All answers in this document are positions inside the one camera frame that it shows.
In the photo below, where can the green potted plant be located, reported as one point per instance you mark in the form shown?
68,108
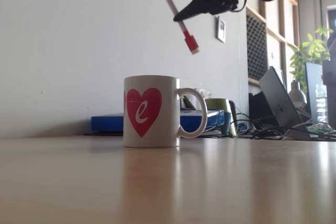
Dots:
312,51

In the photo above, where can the clear water bottle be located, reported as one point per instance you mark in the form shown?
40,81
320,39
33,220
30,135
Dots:
321,100

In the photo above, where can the blue-framed monitor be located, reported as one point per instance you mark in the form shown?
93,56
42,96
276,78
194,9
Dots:
313,85

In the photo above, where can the black perforated grid panel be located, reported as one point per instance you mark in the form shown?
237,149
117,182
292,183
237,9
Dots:
256,51

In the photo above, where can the white desk lamp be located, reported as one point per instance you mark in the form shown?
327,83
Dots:
298,93

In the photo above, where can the grey laptop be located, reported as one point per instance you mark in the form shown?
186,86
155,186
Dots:
281,98

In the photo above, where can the clear plastic container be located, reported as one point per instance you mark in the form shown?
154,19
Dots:
203,93

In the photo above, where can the blue flat box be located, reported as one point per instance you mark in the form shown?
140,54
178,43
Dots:
107,123

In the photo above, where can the green mug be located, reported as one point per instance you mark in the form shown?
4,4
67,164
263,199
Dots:
216,104

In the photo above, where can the red and white marker pen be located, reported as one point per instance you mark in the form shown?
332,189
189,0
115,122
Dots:
190,41

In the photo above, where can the small white wall frame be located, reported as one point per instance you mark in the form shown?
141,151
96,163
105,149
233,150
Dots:
221,28

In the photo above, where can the wooden shelf unit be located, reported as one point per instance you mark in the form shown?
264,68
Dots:
282,11

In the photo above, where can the white mug with red heart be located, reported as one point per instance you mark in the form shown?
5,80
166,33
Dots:
149,134

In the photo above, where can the green circuit board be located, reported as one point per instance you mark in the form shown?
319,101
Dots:
319,127

